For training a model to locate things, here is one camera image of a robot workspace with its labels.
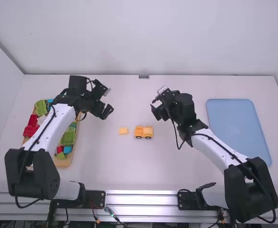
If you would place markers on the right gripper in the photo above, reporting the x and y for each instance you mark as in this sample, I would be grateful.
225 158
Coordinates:
168 99

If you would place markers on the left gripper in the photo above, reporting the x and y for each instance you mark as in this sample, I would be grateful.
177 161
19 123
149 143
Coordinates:
97 92

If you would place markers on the yellow toy car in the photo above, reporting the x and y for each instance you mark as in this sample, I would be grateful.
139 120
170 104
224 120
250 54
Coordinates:
141 131

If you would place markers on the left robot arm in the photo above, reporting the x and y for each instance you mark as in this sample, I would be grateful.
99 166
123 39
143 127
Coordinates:
58 114

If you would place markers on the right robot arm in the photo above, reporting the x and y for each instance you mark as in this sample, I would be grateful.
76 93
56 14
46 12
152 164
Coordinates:
214 147

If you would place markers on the yellow toy brick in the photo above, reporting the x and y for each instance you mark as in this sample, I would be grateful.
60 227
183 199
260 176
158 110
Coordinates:
123 131

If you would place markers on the pale green toy brick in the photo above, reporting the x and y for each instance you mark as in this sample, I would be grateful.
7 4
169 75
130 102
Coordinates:
71 130

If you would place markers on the large green toy brick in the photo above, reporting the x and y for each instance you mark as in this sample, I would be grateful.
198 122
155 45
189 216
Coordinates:
67 139

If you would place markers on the blue toy brick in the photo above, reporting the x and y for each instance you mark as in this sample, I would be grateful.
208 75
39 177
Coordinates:
50 101
68 149

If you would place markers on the white toy brick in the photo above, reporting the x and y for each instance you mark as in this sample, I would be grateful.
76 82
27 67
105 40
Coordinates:
41 120

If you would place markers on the tan tray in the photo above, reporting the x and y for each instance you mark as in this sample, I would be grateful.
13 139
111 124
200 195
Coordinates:
66 164

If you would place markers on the large red toy brick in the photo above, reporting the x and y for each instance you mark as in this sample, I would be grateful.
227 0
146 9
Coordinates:
33 120

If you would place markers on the blue mat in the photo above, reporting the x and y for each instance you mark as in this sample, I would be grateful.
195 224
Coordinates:
236 126

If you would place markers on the flat red toy brick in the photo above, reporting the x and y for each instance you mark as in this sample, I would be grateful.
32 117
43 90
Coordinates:
30 131

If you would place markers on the silver rails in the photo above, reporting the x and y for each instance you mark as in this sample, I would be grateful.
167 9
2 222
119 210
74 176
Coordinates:
141 202

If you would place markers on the small circuit board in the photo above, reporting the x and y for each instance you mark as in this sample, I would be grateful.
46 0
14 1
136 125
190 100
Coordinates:
110 211

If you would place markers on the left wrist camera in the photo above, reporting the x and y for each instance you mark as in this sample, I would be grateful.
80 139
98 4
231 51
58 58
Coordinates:
108 92

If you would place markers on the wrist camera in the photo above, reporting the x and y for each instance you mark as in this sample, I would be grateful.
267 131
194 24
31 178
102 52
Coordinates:
162 89
108 92

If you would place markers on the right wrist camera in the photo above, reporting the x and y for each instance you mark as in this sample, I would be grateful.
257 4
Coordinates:
162 89

